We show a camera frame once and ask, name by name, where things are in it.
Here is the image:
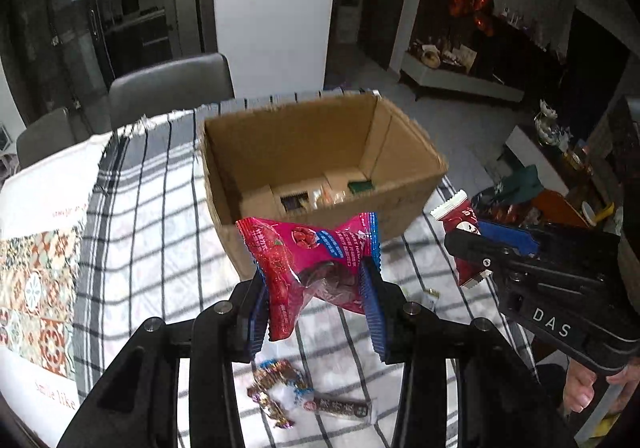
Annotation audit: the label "red wooden chair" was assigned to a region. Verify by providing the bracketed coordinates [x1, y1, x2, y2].
[532, 189, 589, 229]

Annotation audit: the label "black white checked tablecloth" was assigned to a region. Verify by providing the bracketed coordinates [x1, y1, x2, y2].
[73, 93, 535, 447]

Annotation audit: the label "red berry snack packet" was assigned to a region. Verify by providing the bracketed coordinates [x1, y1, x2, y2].
[235, 212, 381, 342]

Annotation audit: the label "glass sliding door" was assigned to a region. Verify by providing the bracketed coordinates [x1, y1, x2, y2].
[1, 0, 218, 124]

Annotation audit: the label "black gold snack packet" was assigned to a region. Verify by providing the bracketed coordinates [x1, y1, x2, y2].
[280, 192, 310, 213]

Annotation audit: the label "beige snack bag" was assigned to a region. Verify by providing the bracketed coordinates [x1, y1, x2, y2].
[309, 185, 346, 210]

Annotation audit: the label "dark green snack packet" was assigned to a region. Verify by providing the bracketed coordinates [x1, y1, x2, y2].
[347, 179, 374, 194]

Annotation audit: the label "green cloth on chair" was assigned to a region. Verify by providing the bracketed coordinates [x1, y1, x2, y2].
[494, 165, 544, 206]

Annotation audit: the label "shiny candies cluster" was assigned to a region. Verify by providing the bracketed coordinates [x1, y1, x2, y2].
[246, 359, 316, 430]

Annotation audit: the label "person right hand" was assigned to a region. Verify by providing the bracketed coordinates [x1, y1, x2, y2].
[562, 357, 640, 448]

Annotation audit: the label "white flower ornament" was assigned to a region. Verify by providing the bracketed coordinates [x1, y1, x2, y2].
[534, 99, 572, 153]

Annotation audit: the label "grey dining chair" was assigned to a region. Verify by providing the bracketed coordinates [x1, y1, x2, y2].
[16, 108, 76, 170]
[107, 52, 234, 130]

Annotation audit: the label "patterned floral table mat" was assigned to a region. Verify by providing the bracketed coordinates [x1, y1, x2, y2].
[0, 224, 84, 380]

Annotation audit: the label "brown haw roll stick packet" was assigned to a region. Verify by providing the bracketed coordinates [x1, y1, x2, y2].
[303, 394, 373, 423]

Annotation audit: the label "brown cardboard box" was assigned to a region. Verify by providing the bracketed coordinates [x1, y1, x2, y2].
[201, 93, 448, 280]

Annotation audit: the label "white tv cabinet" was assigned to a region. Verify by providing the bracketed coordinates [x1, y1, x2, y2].
[400, 52, 524, 102]

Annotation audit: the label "red white snack packet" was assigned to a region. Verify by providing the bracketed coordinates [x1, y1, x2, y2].
[431, 190, 491, 289]

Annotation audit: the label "grey dining chair right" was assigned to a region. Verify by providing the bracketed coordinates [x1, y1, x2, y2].
[107, 52, 234, 130]

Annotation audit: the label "grey dining chair left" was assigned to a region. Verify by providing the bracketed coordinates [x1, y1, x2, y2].
[16, 108, 76, 170]

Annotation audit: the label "red balloons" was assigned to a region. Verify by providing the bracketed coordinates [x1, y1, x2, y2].
[448, 0, 495, 36]

